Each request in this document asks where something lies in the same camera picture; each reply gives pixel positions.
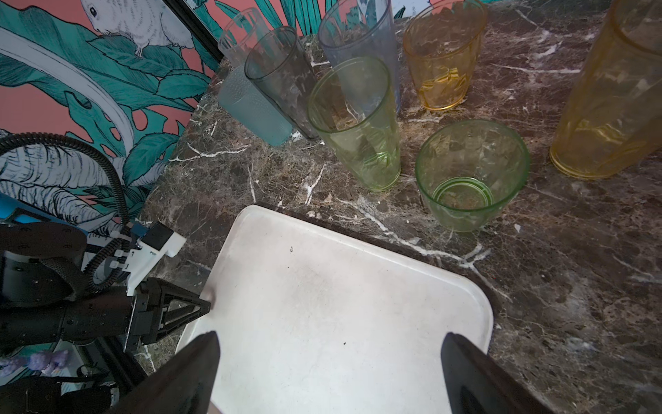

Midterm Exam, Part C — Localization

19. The short amber tumbler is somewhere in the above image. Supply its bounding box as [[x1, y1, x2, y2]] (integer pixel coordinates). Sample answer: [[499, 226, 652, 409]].
[[403, 0, 488, 111]]

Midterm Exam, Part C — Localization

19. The black corrugated left cable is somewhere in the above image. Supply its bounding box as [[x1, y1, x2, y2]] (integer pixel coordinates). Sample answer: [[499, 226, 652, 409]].
[[0, 132, 136, 293]]

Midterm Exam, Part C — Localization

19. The short green tumbler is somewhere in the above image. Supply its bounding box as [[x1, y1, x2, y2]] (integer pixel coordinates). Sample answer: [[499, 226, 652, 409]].
[[415, 119, 530, 232]]

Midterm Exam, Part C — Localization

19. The smoky grey tall tumbler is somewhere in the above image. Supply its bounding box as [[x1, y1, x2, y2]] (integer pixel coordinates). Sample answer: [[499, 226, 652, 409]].
[[244, 26, 319, 140]]

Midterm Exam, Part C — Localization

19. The frosted teal textured tumbler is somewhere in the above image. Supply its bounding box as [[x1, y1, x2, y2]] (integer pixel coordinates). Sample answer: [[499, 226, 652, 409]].
[[218, 67, 293, 147]]

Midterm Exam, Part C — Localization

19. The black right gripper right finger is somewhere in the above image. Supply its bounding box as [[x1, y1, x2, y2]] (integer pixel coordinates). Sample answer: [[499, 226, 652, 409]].
[[441, 333, 551, 413]]

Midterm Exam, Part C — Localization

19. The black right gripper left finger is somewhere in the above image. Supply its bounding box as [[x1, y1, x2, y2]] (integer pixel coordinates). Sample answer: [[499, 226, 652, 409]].
[[108, 332, 221, 414]]

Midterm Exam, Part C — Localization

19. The white plastic tray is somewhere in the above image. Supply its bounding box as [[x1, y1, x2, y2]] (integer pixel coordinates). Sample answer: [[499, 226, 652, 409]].
[[179, 205, 494, 413]]

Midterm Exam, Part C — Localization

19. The tall amber tumbler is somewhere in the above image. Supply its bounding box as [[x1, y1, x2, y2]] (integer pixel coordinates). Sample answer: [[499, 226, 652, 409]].
[[550, 1, 661, 179]]

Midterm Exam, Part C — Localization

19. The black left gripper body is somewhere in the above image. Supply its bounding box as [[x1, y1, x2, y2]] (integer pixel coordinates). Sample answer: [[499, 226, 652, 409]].
[[1, 288, 155, 352]]

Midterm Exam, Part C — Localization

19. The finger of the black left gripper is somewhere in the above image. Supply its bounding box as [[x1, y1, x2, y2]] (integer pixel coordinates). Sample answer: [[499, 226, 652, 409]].
[[136, 278, 211, 317], [140, 310, 207, 344]]

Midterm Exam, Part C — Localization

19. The tall green tumbler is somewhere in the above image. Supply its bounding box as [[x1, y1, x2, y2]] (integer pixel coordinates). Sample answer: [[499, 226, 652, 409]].
[[307, 56, 401, 191]]

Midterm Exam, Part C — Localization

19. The black corner frame post left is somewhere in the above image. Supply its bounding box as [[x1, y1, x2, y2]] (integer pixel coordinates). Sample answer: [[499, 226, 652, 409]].
[[164, 0, 223, 70]]

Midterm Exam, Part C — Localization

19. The clear tall plastic tumbler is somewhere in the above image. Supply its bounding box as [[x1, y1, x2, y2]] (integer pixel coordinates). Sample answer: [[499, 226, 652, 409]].
[[217, 7, 274, 68]]

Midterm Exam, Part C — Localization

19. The pale blue tall tumbler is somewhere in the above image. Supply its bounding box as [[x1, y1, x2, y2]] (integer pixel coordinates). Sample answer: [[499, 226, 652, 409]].
[[317, 0, 401, 108]]

